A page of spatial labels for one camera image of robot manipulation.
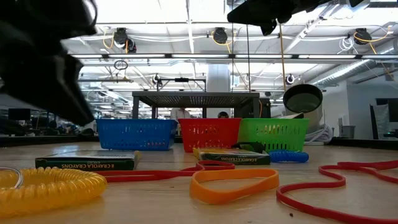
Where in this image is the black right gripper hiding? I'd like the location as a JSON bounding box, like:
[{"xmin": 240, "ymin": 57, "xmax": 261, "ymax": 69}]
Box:
[{"xmin": 226, "ymin": 0, "xmax": 330, "ymax": 37}]

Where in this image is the black wristband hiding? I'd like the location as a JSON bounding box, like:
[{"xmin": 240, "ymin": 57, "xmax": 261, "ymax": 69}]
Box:
[{"xmin": 231, "ymin": 141, "xmax": 267, "ymax": 155}]

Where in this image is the grey trash bin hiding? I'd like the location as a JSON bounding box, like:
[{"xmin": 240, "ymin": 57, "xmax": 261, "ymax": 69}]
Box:
[{"xmin": 340, "ymin": 125, "xmax": 356, "ymax": 140}]

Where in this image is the yellow hanging cable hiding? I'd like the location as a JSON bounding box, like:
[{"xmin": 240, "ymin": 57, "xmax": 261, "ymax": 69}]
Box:
[{"xmin": 279, "ymin": 23, "xmax": 286, "ymax": 93}]

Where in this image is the long ceiling light bar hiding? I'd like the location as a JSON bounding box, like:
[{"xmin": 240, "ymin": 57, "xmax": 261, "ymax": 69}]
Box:
[{"xmin": 70, "ymin": 53, "xmax": 398, "ymax": 60}]

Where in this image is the silver ceiling air duct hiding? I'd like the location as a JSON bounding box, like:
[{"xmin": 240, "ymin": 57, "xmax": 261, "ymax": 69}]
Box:
[{"xmin": 310, "ymin": 58, "xmax": 398, "ymax": 88}]

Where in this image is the grey perforated metal riser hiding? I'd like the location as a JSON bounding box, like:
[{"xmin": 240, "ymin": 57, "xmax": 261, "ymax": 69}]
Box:
[{"xmin": 132, "ymin": 91, "xmax": 261, "ymax": 119}]

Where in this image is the red plastic basket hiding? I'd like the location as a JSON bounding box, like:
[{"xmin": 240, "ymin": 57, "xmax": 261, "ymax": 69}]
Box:
[{"xmin": 178, "ymin": 117, "xmax": 243, "ymax": 153}]

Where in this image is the blue plastic basket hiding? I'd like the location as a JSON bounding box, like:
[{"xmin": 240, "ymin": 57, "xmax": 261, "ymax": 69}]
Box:
[{"xmin": 95, "ymin": 118, "xmax": 178, "ymax": 151}]

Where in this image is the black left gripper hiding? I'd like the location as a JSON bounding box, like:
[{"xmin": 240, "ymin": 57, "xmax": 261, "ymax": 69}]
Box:
[{"xmin": 0, "ymin": 0, "xmax": 98, "ymax": 127}]

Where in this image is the white cylinder with dark lens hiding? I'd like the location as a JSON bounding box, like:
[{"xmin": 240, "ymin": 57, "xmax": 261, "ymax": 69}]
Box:
[{"xmin": 282, "ymin": 83, "xmax": 324, "ymax": 134}]

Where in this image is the thin black hanging cable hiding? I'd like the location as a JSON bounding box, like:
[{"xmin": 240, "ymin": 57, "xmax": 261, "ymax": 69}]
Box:
[{"xmin": 231, "ymin": 23, "xmax": 234, "ymax": 93}]

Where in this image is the wide orange rubber band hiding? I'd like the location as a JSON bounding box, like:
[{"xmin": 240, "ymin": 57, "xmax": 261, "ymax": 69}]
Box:
[{"xmin": 189, "ymin": 169, "xmax": 280, "ymax": 206}]

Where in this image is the long red rubber band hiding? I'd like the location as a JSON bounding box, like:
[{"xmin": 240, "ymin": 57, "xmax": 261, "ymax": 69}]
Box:
[{"xmin": 275, "ymin": 160, "xmax": 398, "ymax": 224}]

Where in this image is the thin black background rig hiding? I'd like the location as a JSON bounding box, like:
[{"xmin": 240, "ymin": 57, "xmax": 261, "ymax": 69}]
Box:
[{"xmin": 157, "ymin": 77, "xmax": 207, "ymax": 93}]

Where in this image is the yellow coil keychain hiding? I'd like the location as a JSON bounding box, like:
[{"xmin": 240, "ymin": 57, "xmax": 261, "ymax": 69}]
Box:
[{"xmin": 0, "ymin": 166, "xmax": 108, "ymax": 218}]

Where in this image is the black hanging cable with plug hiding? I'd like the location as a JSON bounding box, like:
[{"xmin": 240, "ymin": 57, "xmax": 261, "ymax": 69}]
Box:
[{"xmin": 246, "ymin": 24, "xmax": 251, "ymax": 93}]

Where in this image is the black monitor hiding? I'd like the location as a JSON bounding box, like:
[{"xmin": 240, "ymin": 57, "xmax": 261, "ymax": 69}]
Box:
[{"xmin": 8, "ymin": 108, "xmax": 32, "ymax": 121}]

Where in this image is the black ceiling cable reel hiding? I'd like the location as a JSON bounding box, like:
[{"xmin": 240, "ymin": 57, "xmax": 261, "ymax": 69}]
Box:
[
  {"xmin": 211, "ymin": 27, "xmax": 229, "ymax": 45},
  {"xmin": 353, "ymin": 27, "xmax": 373, "ymax": 45},
  {"xmin": 112, "ymin": 27, "xmax": 137, "ymax": 54}
]

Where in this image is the blue coil keychain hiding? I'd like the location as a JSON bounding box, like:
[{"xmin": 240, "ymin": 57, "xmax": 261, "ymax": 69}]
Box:
[{"xmin": 269, "ymin": 149, "xmax": 310, "ymax": 164}]

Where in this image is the green plastic basket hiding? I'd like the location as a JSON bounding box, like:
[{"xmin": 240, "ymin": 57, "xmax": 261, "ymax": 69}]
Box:
[{"xmin": 238, "ymin": 118, "xmax": 310, "ymax": 152}]

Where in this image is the white coiled ceiling cable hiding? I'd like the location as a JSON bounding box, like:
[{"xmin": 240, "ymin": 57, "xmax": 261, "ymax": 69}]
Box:
[{"xmin": 338, "ymin": 35, "xmax": 356, "ymax": 54}]

